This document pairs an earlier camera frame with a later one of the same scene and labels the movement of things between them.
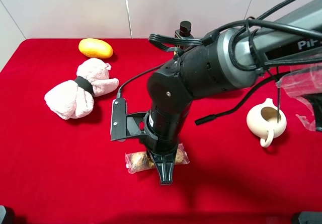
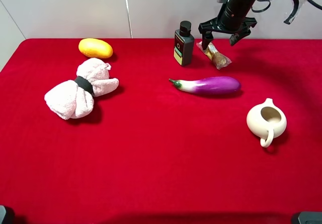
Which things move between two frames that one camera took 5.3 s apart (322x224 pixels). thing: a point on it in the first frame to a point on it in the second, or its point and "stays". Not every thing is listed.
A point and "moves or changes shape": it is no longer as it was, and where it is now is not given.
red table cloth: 54,170 stays
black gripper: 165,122 to 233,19
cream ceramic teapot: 262,120 stays
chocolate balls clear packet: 137,162 moves or changes shape
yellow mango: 95,48 stays
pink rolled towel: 69,98 stays
